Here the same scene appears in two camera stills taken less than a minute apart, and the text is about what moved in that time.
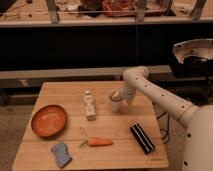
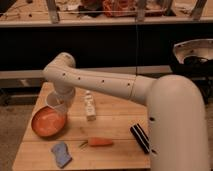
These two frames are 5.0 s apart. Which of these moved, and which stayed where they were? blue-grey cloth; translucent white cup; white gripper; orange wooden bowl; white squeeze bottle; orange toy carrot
Moved: translucent white cup; white gripper
Stayed: orange toy carrot; white squeeze bottle; blue-grey cloth; orange wooden bowl
